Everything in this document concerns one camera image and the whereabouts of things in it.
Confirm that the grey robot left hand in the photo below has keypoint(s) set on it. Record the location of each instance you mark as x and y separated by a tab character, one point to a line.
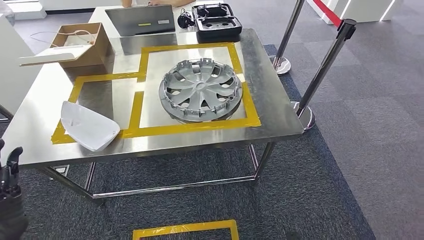
11	205

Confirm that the person's left hand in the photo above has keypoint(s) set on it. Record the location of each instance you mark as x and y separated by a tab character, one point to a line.
159	3

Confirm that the white plastic car part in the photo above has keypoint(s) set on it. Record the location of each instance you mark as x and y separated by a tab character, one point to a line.
89	129

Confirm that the stainless steel workbench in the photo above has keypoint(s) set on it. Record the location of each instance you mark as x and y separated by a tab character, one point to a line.
271	109

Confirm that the person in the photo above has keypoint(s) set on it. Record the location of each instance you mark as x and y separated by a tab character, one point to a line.
179	2

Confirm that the grey laptop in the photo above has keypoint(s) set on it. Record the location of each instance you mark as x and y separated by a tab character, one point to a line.
142	21

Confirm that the black headset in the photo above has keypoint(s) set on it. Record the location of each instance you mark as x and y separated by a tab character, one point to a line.
184	20

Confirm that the grey floor socket plate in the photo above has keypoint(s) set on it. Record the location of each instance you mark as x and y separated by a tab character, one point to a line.
61	170

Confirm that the black device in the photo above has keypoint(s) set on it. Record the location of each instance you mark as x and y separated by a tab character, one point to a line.
217	24

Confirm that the brown cardboard box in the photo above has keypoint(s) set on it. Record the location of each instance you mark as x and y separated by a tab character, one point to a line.
99	46

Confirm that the silver wheel cover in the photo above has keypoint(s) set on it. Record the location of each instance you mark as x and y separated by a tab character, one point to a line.
200	89

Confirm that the white low cabinet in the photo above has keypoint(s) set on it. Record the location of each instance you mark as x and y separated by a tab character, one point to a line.
26	10

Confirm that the red barrier belt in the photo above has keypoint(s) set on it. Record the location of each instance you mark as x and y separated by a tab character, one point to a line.
328	13

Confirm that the yellow floor tape square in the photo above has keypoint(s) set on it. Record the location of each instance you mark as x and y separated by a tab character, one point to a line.
185	228

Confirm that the chrome stanchion post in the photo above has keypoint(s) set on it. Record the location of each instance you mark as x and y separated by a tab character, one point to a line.
288	33
326	63

